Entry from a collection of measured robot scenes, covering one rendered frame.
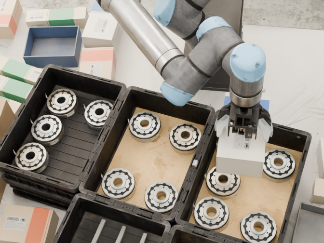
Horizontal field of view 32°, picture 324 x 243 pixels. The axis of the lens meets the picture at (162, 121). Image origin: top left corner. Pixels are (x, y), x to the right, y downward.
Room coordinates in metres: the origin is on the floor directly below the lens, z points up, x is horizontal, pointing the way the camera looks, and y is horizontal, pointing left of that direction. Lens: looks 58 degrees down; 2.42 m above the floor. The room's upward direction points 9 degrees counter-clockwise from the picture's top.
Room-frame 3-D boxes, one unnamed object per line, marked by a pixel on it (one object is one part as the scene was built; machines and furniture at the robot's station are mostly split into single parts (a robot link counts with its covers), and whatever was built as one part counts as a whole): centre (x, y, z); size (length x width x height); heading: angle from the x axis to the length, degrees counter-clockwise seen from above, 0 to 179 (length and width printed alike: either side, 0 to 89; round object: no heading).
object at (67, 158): (1.00, 0.32, 0.87); 0.40 x 0.30 x 0.11; 152
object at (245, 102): (0.74, -0.21, 1.33); 0.08 x 0.08 x 0.05
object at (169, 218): (0.85, 0.05, 0.92); 0.40 x 0.30 x 0.02; 152
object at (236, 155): (0.76, -0.21, 1.09); 0.20 x 0.12 x 0.09; 162
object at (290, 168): (0.77, -0.33, 0.86); 0.10 x 0.10 x 0.01
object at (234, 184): (0.75, -0.15, 0.86); 0.10 x 0.10 x 0.01
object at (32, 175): (1.00, 0.32, 0.92); 0.40 x 0.30 x 0.02; 152
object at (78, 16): (1.62, 0.35, 0.73); 0.24 x 0.06 x 0.06; 83
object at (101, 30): (1.53, 0.16, 0.75); 0.20 x 0.12 x 0.09; 160
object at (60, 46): (1.48, 0.37, 0.74); 0.20 x 0.15 x 0.07; 80
